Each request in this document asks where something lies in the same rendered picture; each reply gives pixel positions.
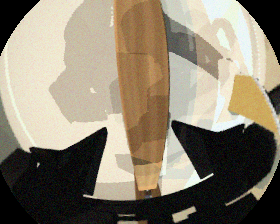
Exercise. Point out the wooden post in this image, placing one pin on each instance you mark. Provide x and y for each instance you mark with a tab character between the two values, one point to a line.
155	192

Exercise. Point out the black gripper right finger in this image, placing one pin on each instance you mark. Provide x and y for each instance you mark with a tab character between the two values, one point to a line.
203	146

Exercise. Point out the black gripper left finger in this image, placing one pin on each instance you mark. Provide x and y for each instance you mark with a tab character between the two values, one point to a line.
80	162

